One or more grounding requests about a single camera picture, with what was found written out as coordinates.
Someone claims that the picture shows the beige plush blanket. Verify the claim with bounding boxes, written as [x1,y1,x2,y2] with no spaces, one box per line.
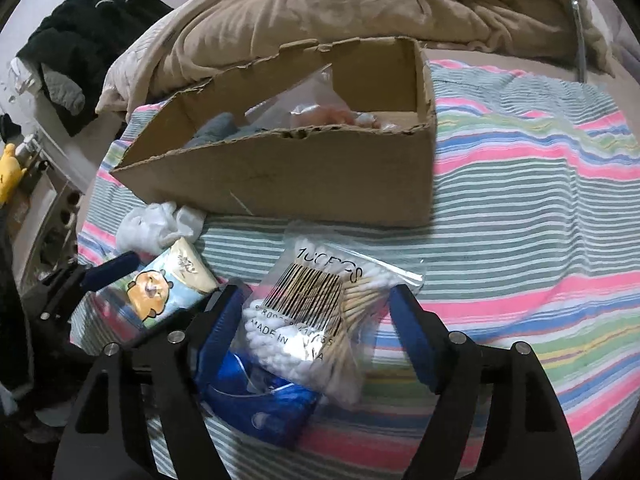
[96,0,613,115]

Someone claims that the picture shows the striped pastel towel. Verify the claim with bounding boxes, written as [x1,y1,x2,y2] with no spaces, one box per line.
[78,58,639,479]

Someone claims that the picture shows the cartoon tissue pack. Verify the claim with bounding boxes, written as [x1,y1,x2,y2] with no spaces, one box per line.
[93,237,219,340]

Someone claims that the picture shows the cotton swab bag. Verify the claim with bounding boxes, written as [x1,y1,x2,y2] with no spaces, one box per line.
[232,221,424,406]

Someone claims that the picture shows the brown cardboard box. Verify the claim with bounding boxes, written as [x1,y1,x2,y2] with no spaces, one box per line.
[113,37,436,226]

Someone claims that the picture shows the blue plastic packet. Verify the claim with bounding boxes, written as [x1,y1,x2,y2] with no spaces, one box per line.
[194,351,320,448]

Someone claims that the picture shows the black hanging clothes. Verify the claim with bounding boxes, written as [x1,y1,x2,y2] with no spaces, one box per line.
[16,0,171,136]

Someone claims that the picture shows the grey socks in box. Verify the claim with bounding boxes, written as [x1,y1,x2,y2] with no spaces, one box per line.
[182,112,266,150]

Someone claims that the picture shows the yellow plush toy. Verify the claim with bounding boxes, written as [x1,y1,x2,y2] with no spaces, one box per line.
[0,143,26,206]

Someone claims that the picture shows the clear snack bag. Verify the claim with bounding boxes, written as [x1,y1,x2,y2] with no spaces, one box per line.
[245,64,400,132]

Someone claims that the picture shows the white socks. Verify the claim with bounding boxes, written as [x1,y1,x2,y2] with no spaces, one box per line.
[115,202,206,256]

